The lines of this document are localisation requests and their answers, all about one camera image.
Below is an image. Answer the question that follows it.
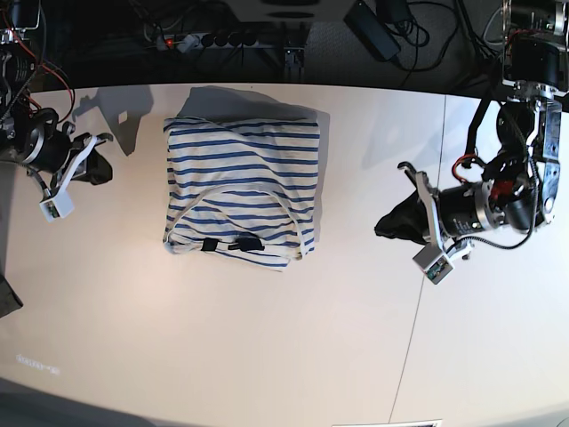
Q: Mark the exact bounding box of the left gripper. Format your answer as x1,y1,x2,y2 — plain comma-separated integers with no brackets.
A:
374,161,471,261

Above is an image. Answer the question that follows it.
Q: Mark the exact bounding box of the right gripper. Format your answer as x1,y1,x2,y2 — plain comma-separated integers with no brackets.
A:
43,133,113,201

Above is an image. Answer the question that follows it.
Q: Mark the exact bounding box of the blue white striped T-shirt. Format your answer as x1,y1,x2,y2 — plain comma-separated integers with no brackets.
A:
163,117,321,270

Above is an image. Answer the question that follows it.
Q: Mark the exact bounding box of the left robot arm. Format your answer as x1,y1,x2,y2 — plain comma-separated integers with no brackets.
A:
374,1,568,254

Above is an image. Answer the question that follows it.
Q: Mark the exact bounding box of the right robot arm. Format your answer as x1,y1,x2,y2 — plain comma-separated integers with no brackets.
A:
1,1,113,198

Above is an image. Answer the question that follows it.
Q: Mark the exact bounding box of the dark cloth at edge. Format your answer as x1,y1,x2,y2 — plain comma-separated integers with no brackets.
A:
0,273,24,318

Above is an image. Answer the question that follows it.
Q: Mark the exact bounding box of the black power strip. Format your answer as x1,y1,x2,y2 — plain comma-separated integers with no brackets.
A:
146,30,301,53

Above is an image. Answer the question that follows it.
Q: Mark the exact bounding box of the upper black power adapter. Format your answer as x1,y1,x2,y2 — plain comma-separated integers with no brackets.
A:
344,1,401,62

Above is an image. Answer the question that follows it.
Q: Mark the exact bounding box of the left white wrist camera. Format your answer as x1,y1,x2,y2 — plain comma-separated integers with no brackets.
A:
413,243,455,286

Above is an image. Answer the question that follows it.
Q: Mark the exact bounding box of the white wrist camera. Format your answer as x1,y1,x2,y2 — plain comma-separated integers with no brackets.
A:
39,191,75,223
413,243,455,286

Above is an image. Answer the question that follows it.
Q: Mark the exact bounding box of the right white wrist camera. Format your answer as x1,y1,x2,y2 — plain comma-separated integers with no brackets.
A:
39,191,75,223

